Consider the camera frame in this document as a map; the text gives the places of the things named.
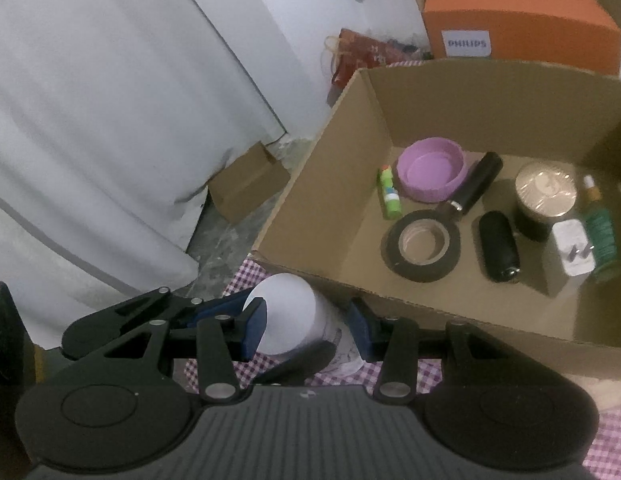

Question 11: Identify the orange Philips box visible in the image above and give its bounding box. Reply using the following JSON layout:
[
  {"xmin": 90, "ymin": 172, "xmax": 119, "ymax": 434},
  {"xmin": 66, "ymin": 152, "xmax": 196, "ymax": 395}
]
[{"xmin": 422, "ymin": 0, "xmax": 621, "ymax": 76}]

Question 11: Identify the black cylindrical tube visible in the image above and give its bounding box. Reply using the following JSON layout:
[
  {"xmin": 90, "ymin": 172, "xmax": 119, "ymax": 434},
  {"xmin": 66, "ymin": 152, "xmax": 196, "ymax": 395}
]
[{"xmin": 435, "ymin": 152, "xmax": 504, "ymax": 221}]

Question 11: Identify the white fabric sheet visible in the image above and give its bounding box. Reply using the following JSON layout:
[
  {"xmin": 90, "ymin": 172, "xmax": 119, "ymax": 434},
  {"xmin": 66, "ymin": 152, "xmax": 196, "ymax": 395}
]
[{"xmin": 0, "ymin": 0, "xmax": 282, "ymax": 348}]

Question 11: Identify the purple checkered tablecloth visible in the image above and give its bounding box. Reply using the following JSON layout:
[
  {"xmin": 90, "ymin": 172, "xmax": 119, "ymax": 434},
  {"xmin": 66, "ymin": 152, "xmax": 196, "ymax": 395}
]
[{"xmin": 182, "ymin": 56, "xmax": 621, "ymax": 480}]

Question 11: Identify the white power adapter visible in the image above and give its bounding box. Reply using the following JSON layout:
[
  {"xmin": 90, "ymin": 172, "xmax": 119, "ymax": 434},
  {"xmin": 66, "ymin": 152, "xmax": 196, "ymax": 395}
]
[{"xmin": 543, "ymin": 219, "xmax": 595, "ymax": 298}]

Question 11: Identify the black tape roll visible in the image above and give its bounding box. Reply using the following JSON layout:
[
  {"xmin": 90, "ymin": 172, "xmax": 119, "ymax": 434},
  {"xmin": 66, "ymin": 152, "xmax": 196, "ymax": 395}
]
[{"xmin": 385, "ymin": 210, "xmax": 461, "ymax": 283}]

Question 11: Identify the pink plastic lid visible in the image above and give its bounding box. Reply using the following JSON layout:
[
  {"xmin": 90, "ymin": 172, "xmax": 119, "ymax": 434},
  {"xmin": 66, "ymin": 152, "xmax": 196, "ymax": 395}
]
[{"xmin": 396, "ymin": 136, "xmax": 468, "ymax": 204}]

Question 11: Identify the black stand frame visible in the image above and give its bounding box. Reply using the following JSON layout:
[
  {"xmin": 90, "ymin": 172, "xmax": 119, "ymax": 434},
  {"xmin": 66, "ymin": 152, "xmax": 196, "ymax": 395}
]
[{"xmin": 0, "ymin": 282, "xmax": 33, "ymax": 479}]

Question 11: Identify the gold lid cosmetic jar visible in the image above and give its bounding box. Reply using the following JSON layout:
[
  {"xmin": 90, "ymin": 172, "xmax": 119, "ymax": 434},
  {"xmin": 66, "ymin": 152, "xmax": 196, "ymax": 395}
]
[{"xmin": 515, "ymin": 162, "xmax": 577, "ymax": 242}]

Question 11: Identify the cream mat with red hearts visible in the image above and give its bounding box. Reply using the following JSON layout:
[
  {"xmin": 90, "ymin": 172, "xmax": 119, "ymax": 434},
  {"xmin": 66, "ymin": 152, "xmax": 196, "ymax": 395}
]
[{"xmin": 553, "ymin": 374, "xmax": 621, "ymax": 417}]

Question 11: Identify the green glue stick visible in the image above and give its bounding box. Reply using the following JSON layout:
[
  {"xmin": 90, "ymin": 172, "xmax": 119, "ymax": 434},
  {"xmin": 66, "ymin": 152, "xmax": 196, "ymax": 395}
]
[{"xmin": 378, "ymin": 166, "xmax": 403, "ymax": 220}]

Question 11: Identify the red gift bag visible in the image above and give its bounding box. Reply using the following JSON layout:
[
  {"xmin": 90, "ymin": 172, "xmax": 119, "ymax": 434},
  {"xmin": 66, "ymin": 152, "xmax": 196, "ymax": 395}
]
[{"xmin": 325, "ymin": 28, "xmax": 433, "ymax": 90}]

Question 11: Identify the open brown cardboard box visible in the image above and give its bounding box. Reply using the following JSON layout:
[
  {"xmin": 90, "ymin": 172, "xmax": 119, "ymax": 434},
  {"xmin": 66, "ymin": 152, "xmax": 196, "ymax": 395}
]
[{"xmin": 252, "ymin": 58, "xmax": 621, "ymax": 380}]

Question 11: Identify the green dropper bottle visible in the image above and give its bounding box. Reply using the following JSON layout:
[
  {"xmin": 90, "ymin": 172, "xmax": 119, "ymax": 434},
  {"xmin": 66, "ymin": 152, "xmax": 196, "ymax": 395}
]
[{"xmin": 583, "ymin": 174, "xmax": 621, "ymax": 283}]

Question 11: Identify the white pill bottle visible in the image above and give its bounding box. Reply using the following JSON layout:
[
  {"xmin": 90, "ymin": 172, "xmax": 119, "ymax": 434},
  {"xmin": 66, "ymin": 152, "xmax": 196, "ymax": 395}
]
[{"xmin": 244, "ymin": 273, "xmax": 364, "ymax": 378}]

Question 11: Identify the small cardboard box on floor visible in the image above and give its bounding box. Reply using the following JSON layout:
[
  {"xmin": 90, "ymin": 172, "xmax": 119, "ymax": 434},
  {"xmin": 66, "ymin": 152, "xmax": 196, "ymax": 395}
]
[{"xmin": 208, "ymin": 143, "xmax": 290, "ymax": 224}]

